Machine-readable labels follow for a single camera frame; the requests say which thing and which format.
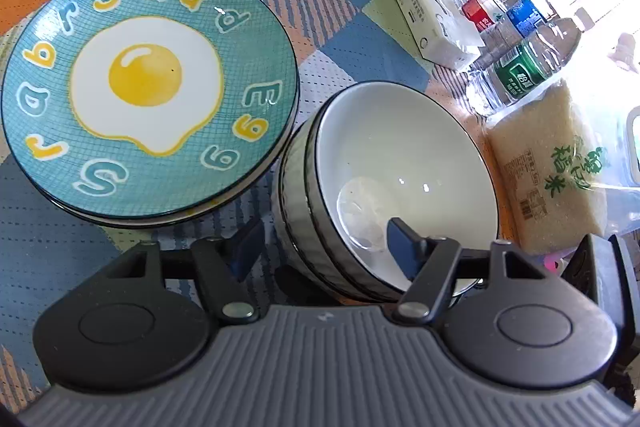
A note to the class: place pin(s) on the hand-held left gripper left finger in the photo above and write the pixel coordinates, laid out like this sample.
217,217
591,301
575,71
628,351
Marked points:
245,249

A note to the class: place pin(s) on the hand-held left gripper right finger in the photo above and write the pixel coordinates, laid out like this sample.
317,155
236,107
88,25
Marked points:
401,243

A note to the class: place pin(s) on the white plate with sun print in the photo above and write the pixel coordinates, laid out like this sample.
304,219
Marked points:
150,220

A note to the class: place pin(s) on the teal fried egg plate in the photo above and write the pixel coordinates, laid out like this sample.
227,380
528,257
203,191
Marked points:
150,82

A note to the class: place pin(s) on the bag of rice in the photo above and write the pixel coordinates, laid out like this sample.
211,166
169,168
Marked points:
545,167

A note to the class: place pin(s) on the clear plastic container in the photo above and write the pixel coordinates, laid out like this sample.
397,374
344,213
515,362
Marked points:
632,147

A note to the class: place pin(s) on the green label water bottle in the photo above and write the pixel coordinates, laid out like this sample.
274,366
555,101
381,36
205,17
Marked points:
522,74

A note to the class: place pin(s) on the white tissue pack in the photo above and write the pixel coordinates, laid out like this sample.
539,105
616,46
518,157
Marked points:
435,22

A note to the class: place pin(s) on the red label water bottle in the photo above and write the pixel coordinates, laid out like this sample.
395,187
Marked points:
480,12

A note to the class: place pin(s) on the blue label water bottle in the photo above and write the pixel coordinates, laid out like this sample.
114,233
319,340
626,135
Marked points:
522,19

